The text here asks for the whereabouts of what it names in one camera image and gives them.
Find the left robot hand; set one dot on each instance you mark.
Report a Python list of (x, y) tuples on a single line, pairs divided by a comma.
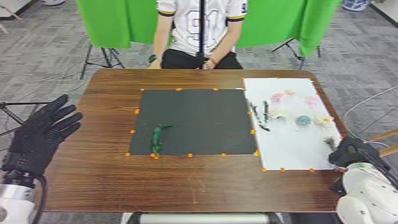
[(42, 136)]

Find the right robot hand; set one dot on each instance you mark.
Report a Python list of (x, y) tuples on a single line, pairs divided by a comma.
[(355, 151)]

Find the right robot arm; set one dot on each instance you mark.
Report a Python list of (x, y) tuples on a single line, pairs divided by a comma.
[(371, 196)]

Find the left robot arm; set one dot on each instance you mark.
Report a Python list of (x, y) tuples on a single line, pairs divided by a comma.
[(17, 200)]

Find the dark mat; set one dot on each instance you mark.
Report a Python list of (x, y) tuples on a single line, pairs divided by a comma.
[(197, 121)]

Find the person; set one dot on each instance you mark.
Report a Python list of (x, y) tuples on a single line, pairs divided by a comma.
[(200, 30)]

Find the green sprig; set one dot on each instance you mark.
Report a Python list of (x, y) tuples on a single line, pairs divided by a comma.
[(266, 110), (255, 111), (330, 143), (157, 138), (264, 127)]

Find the black stand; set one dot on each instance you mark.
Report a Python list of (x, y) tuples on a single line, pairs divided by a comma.
[(19, 111)]

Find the white flower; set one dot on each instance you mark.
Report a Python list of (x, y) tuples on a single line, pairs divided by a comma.
[(280, 115), (324, 120)]

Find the white sheet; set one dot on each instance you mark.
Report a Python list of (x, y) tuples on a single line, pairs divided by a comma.
[(294, 140)]

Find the blue flower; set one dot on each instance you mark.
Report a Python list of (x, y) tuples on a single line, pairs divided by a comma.
[(303, 120)]

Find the black tripod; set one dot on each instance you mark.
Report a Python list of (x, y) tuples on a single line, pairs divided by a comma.
[(296, 50), (104, 58)]

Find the pale grey bar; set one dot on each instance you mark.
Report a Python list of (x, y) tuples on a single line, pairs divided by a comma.
[(205, 218)]

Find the black stand pole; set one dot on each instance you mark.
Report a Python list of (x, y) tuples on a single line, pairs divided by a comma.
[(202, 30)]

